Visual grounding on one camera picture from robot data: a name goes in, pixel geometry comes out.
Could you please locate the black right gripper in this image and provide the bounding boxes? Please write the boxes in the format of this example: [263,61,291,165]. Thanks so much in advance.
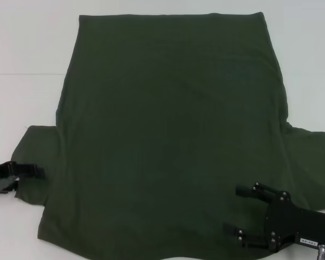
[223,182,325,249]

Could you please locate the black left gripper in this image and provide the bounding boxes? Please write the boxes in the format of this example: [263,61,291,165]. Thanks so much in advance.
[0,161,46,196]

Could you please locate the dark green shirt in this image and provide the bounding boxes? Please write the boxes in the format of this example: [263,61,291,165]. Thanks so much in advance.
[10,11,325,260]

